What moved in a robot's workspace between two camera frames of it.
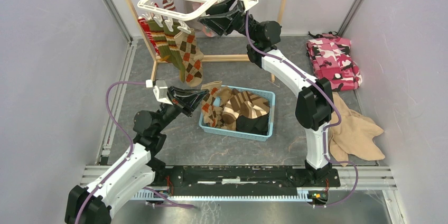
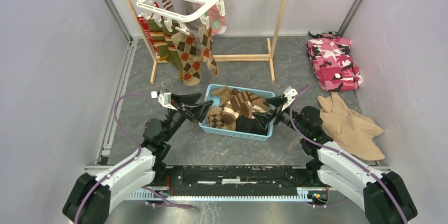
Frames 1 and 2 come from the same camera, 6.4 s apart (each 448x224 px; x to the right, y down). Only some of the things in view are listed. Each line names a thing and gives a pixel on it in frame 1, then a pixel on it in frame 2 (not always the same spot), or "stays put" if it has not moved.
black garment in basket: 258,125 stays put
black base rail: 167,179 stays put
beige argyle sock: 209,112 → 206,41
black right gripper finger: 223,24 → 264,118
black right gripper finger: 222,7 → 277,101
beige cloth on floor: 354,135 stays put
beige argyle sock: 193,59 stays put
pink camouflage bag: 330,57 stays put
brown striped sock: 250,104 stays put
